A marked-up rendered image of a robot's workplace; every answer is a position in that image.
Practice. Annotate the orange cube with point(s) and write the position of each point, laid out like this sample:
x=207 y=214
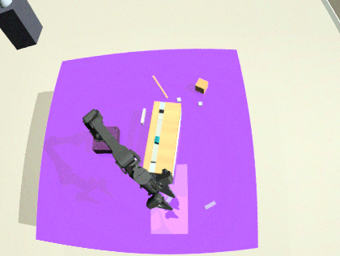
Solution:
x=201 y=86

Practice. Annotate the teal block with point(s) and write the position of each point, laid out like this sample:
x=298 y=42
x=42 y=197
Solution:
x=156 y=141

